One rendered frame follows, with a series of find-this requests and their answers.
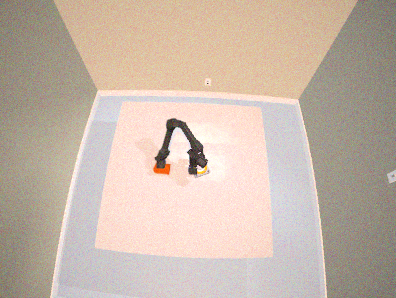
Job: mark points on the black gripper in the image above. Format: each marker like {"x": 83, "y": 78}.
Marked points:
{"x": 193, "y": 169}

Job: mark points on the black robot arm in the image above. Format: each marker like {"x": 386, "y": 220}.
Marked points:
{"x": 196, "y": 145}

